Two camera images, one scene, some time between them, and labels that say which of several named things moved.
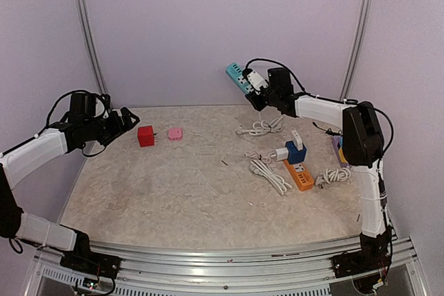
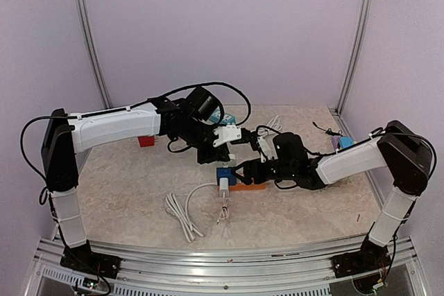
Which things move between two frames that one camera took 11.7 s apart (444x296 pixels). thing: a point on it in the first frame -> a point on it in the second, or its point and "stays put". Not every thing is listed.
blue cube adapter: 295,155 -> 226,172
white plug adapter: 297,140 -> 227,164
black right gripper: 258,104 -> 248,165
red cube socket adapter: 146,136 stays put
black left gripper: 118,128 -> 204,157
